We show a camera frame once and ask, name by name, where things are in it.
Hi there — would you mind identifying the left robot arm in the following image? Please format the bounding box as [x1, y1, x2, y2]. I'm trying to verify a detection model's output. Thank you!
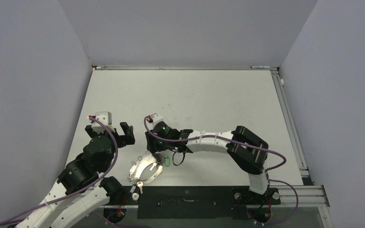
[15, 115, 135, 228]

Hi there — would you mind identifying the green key tag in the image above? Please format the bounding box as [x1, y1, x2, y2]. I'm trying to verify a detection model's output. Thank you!
[164, 157, 171, 167]

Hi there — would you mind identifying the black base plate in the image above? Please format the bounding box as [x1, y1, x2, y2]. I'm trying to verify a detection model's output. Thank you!
[92, 185, 284, 221]

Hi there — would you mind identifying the aluminium frame rail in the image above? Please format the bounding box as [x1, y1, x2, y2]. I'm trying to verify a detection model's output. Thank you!
[270, 67, 329, 208]

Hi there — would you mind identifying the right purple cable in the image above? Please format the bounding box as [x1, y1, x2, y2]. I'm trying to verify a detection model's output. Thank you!
[143, 115, 299, 226]

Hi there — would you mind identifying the key with grey tag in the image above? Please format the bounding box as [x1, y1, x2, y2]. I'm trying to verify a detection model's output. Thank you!
[130, 181, 144, 194]

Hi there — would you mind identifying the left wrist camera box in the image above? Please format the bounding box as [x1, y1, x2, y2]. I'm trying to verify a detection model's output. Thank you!
[88, 111, 115, 133]

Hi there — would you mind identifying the red white marker pen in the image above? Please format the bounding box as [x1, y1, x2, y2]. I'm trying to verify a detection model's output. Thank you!
[250, 66, 271, 69]

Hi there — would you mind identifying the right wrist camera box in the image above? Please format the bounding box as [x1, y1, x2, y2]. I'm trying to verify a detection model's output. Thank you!
[148, 113, 163, 126]

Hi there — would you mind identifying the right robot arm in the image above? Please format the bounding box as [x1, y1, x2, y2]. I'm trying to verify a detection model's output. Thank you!
[145, 121, 269, 203]

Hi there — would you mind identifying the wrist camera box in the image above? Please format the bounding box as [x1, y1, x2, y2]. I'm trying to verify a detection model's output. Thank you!
[88, 111, 115, 133]
[148, 113, 163, 126]

